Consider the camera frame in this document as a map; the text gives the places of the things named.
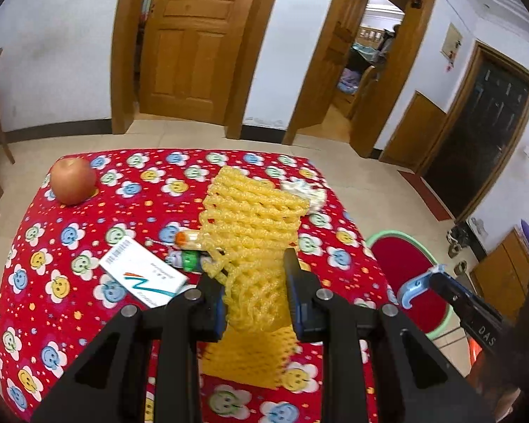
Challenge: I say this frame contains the red basin with green rim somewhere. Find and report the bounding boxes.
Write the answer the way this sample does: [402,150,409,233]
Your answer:
[364,229,455,340]

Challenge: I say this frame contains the wall electrical panel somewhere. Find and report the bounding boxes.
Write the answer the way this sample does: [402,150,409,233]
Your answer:
[441,23,463,62]

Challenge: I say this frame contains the red apple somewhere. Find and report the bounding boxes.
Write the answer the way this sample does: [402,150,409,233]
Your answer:
[50,157,97,206]

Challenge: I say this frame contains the wooden side cabinet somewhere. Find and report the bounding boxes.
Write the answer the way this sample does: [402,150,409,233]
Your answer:
[469,229,529,313]

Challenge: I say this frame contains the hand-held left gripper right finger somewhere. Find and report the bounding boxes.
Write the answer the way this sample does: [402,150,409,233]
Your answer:
[283,249,497,423]

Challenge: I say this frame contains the yellow foam fruit net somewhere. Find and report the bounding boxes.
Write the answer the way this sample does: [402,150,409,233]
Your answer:
[198,165,311,391]

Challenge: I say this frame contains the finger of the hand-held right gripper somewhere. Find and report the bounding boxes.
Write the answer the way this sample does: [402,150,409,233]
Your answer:
[400,263,507,357]

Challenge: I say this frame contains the red floral tablecloth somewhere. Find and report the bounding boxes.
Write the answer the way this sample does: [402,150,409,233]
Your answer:
[0,149,402,423]

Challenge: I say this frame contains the open wooden door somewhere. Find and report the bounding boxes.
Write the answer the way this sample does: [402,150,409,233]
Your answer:
[286,0,373,142]

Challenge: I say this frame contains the small green-capped bottle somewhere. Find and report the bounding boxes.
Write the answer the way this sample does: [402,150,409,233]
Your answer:
[168,249,203,271]

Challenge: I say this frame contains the dark shoes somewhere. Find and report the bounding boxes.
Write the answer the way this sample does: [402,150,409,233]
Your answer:
[450,224,482,247]

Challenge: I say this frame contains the small orange-capped vial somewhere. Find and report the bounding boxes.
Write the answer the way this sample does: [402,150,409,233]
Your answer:
[175,230,203,250]

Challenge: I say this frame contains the dark entrance door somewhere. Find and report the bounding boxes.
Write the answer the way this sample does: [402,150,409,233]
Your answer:
[416,42,529,223]

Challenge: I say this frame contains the red doormat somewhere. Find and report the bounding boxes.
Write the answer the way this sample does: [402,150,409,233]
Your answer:
[399,170,455,222]

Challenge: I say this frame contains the white and blue carton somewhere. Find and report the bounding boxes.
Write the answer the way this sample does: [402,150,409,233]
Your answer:
[98,237,189,309]

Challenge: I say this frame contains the closed wooden door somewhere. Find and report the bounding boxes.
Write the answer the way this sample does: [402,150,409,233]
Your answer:
[139,0,259,124]

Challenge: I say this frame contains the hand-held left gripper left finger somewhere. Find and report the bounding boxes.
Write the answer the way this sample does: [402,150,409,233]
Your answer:
[31,273,228,423]

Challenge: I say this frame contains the white tissue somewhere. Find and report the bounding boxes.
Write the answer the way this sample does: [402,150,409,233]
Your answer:
[280,177,329,212]

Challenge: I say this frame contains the bed with blue bedding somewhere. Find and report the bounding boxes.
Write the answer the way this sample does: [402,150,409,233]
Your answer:
[339,44,376,94]

